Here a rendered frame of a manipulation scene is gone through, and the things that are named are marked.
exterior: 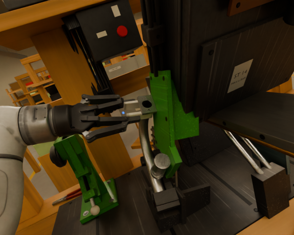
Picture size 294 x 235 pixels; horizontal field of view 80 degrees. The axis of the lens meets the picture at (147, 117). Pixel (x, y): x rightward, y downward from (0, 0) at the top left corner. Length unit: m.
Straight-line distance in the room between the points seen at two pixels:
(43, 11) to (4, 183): 0.45
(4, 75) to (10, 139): 10.94
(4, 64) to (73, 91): 10.66
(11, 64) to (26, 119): 10.80
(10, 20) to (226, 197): 0.75
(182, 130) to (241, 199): 0.25
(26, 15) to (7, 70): 10.69
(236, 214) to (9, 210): 0.47
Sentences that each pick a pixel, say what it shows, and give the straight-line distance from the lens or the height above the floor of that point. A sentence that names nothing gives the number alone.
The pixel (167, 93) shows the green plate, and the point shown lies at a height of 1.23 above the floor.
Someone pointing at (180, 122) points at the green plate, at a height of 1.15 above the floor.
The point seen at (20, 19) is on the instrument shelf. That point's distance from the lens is 0.64.
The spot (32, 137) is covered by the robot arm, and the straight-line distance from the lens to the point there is 0.44.
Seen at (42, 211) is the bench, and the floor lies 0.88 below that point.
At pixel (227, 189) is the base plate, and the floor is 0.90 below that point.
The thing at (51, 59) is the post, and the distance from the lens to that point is 0.73.
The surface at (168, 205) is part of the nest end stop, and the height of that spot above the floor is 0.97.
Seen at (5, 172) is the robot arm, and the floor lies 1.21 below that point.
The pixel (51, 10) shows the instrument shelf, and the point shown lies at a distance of 0.63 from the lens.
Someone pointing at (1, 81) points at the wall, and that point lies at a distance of 11.45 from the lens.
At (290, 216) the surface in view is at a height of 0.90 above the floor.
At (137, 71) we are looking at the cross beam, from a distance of 0.82.
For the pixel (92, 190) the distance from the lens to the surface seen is 0.61.
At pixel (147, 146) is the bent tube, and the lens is 0.53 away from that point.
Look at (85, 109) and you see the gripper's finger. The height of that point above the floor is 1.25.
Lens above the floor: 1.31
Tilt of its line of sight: 18 degrees down
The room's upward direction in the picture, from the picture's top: 21 degrees counter-clockwise
